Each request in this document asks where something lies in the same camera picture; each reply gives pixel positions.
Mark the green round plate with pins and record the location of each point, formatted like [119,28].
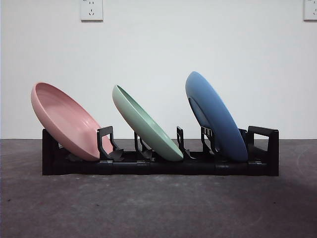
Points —
[138,119]

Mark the blue round plate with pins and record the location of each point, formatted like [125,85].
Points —
[218,111]

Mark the pink round plate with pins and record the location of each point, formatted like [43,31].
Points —
[62,116]

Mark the black plate rack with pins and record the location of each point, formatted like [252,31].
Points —
[173,170]

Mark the white wall socket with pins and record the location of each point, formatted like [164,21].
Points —
[91,10]
[310,10]

